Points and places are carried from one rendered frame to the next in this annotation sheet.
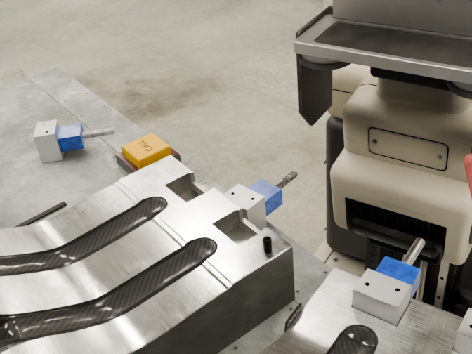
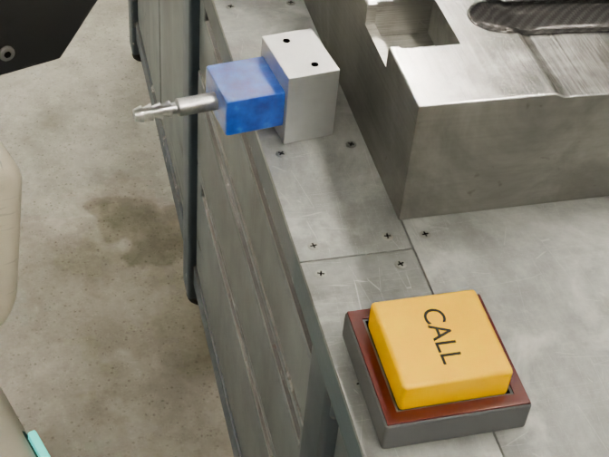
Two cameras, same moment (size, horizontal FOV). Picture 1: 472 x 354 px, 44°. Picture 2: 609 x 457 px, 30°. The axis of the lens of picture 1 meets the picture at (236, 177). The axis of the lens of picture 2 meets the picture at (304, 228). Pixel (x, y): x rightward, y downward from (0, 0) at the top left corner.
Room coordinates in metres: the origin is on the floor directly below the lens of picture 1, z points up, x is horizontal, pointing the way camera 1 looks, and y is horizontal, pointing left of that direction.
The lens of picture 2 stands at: (1.22, 0.18, 1.28)
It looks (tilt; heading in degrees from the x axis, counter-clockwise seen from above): 43 degrees down; 196
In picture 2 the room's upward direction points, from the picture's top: 6 degrees clockwise
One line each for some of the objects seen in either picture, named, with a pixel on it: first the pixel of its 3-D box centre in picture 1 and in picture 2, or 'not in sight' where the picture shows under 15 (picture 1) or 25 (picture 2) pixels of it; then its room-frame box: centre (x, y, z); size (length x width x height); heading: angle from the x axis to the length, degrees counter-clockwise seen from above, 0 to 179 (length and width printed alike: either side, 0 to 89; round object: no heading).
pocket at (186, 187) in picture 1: (191, 197); (408, 47); (0.62, 0.06, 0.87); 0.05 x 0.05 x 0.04; 34
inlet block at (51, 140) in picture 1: (76, 136); not in sight; (0.89, 0.27, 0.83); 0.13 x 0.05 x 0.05; 96
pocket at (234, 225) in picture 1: (241, 237); not in sight; (0.53, 0.00, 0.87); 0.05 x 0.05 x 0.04; 34
